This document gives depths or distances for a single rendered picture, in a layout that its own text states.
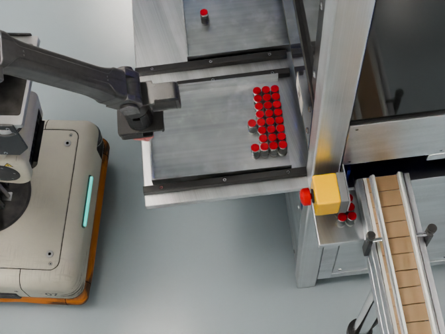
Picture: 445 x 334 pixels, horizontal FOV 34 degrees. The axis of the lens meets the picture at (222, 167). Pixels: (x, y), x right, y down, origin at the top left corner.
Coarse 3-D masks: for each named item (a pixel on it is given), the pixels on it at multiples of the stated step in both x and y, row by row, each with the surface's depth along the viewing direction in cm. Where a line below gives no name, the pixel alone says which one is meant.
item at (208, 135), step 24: (192, 96) 190; (216, 96) 190; (240, 96) 190; (168, 120) 188; (192, 120) 188; (216, 120) 187; (240, 120) 187; (168, 144) 185; (192, 144) 185; (216, 144) 184; (240, 144) 184; (168, 168) 182; (192, 168) 182; (216, 168) 182; (240, 168) 181; (264, 168) 178; (288, 168) 179
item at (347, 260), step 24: (360, 168) 180; (384, 168) 179; (408, 168) 179; (432, 168) 179; (288, 192) 246; (432, 192) 188; (288, 216) 259; (432, 216) 204; (432, 240) 224; (336, 264) 237; (360, 264) 240; (432, 264) 248
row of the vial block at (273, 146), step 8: (264, 88) 185; (264, 96) 184; (264, 104) 183; (264, 112) 185; (272, 112) 182; (272, 120) 181; (272, 128) 180; (272, 136) 179; (272, 144) 178; (272, 152) 180
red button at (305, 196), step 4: (304, 188) 164; (308, 188) 164; (300, 192) 165; (304, 192) 163; (308, 192) 163; (300, 196) 165; (304, 196) 163; (308, 196) 163; (304, 200) 163; (308, 200) 163; (304, 204) 164; (308, 204) 164
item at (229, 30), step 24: (192, 0) 203; (216, 0) 203; (240, 0) 202; (264, 0) 202; (192, 24) 200; (216, 24) 199; (240, 24) 199; (264, 24) 198; (192, 48) 197; (216, 48) 196; (240, 48) 196; (264, 48) 192; (288, 48) 193
